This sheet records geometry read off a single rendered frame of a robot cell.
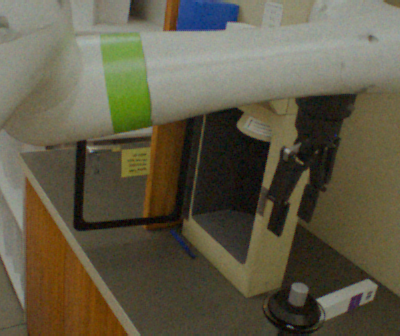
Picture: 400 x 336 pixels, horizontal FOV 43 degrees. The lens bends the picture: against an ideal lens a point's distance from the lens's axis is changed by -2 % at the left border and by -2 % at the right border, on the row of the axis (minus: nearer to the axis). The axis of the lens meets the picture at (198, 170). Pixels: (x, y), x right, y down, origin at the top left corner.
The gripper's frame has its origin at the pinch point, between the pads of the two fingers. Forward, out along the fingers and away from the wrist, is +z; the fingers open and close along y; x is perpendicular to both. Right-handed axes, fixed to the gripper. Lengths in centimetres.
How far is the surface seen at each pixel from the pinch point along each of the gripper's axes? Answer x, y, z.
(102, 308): -39, 13, 51
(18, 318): -126, 3, 141
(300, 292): 10.8, 7.8, 6.6
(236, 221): -33, -25, 32
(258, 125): -26.8, -18.0, -1.8
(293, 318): 12.5, 10.4, 9.7
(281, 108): -17.3, -12.4, -11.1
